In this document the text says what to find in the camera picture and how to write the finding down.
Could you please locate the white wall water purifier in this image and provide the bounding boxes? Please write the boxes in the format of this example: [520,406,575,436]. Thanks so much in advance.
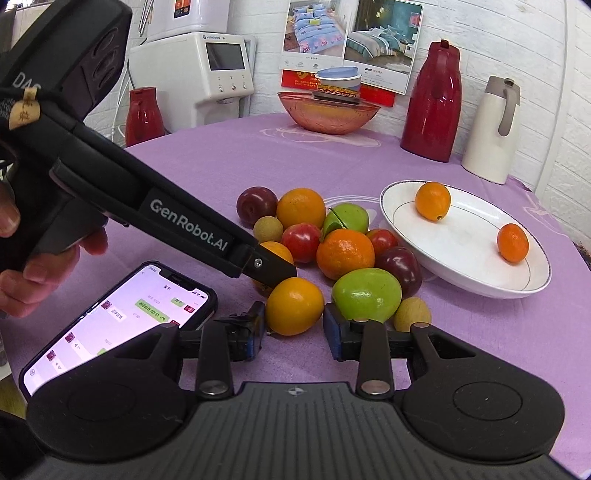
[137,0,230,42]

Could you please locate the bedding poster calendar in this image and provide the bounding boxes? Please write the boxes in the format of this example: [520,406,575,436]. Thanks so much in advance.
[280,0,423,107]

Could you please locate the green apple large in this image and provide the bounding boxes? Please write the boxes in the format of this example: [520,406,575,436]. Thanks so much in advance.
[332,268,402,323]

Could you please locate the yellow-orange small orange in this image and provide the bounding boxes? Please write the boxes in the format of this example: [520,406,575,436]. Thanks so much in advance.
[266,277,325,336]

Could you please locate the white oval plate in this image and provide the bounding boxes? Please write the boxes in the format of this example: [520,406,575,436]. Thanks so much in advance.
[380,180,552,299]

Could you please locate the white thermos jug grey handle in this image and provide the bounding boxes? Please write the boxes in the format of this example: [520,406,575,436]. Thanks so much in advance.
[462,76,521,185]

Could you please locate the red small apple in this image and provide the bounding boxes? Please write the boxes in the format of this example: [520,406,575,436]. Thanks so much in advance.
[281,223,321,264]
[367,229,399,257]

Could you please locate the white water dispenser machine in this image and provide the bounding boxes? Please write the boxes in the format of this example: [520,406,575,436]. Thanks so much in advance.
[128,32,256,133]

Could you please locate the large orange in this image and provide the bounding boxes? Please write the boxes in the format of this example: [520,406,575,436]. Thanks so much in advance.
[276,188,327,228]

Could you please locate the small mandarin on plate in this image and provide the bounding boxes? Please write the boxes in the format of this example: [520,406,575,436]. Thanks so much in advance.
[497,223,530,264]

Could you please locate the dark red plum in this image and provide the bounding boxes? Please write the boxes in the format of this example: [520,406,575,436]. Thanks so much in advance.
[236,186,279,227]
[375,246,423,299]

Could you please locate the orange on plate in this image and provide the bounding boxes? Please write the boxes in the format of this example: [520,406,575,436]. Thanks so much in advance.
[415,182,451,222]

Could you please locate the red thermos jug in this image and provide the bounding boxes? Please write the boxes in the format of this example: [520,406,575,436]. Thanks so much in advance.
[401,39,462,162]

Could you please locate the purple tablecloth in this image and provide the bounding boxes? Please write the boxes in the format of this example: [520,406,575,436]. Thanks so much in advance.
[0,112,591,476]

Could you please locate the tan longan fruit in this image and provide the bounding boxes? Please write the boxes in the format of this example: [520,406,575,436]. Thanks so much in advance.
[393,297,432,332]
[252,216,284,243]

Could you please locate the person's left hand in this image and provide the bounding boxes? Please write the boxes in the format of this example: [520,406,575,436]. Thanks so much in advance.
[0,181,109,319]

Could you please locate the black smartphone lit screen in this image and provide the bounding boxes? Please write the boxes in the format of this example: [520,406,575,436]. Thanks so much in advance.
[18,260,218,399]

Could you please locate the orange mandarin with leaf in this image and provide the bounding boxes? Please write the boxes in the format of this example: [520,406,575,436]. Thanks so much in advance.
[317,229,376,280]

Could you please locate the small red jug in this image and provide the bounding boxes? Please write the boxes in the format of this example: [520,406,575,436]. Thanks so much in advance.
[125,87,166,147]

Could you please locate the orange glass bowl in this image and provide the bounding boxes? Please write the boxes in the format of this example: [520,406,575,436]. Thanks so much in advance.
[277,92,381,135]

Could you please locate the blue white stacked bowls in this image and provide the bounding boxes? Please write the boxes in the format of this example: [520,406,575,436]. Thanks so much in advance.
[312,67,361,104]

